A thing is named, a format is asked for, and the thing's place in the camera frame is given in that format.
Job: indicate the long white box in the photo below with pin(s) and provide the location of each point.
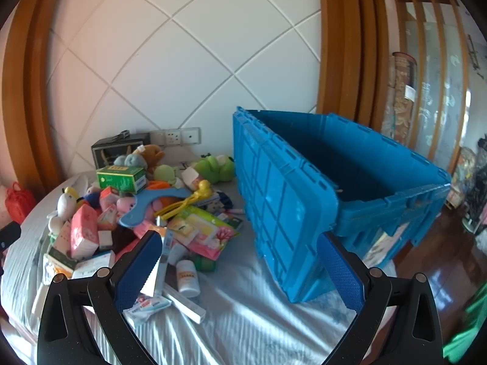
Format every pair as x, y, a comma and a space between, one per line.
186, 304

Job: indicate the red bag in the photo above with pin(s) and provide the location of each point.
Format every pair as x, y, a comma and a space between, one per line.
19, 203

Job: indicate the white quilted headboard panel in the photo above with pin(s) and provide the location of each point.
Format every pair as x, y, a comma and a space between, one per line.
182, 45

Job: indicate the tall white carton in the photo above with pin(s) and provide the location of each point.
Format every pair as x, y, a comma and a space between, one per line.
164, 258

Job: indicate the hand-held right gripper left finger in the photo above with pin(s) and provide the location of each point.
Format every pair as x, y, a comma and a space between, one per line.
137, 270

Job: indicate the blue curved plastic toy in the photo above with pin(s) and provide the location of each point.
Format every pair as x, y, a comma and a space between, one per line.
139, 207

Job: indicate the light green round plush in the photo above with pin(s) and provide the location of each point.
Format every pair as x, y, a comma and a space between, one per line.
165, 174

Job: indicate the small green packet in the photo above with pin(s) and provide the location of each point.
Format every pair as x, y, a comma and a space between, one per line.
205, 264

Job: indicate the black desk clock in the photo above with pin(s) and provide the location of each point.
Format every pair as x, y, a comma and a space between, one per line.
110, 150

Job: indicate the pink pig plush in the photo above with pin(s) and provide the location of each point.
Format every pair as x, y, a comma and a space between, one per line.
124, 204

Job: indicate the wooden slat glass partition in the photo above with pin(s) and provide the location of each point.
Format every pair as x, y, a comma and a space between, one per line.
437, 83

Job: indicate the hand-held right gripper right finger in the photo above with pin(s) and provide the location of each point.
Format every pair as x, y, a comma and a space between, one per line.
340, 277

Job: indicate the curved wooden frame post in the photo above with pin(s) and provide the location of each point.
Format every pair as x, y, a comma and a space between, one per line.
26, 83
350, 45

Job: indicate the pink tissue pack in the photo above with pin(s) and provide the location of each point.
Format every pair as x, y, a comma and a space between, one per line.
84, 232

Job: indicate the brown bear plush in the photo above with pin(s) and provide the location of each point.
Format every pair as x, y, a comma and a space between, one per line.
152, 156

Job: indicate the blue plastic storage crate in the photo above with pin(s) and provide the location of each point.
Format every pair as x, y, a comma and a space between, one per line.
285, 197

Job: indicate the white blue wet wipes pack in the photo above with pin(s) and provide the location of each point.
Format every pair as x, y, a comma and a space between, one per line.
146, 307

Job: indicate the green cardboard box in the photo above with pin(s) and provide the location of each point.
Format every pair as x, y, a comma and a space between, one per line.
118, 178

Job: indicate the white pill bottle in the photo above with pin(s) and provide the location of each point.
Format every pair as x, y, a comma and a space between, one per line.
187, 278

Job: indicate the white plush with yellow bow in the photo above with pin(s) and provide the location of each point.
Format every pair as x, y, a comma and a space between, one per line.
66, 201

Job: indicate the pink green wipes pack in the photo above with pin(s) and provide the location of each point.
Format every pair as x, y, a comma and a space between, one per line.
205, 232

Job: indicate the grey blue plush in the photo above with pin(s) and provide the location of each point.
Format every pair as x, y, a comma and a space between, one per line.
125, 161

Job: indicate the yellow duck clip toy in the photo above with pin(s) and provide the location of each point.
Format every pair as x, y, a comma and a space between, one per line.
199, 190

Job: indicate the green cloth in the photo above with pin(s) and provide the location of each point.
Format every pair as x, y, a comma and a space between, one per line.
462, 334

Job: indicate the green frog plush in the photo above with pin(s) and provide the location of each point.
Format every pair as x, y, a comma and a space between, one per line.
213, 167

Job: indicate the dark room clutter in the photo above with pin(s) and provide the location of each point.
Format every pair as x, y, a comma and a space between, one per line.
473, 190

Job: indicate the rolled patterned carpet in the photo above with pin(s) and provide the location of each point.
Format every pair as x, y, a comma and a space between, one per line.
399, 99

